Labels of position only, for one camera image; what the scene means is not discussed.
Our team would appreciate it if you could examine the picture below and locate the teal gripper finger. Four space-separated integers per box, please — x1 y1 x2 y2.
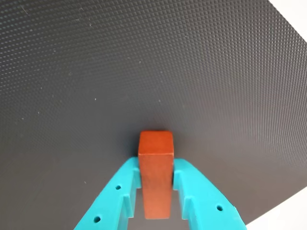
172 158 248 230
73 156 142 230

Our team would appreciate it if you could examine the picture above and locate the red-brown wooden block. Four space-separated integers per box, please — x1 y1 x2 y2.
138 130 175 220

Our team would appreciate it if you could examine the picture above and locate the dark grey textured mat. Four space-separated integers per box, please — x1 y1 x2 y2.
0 0 307 230

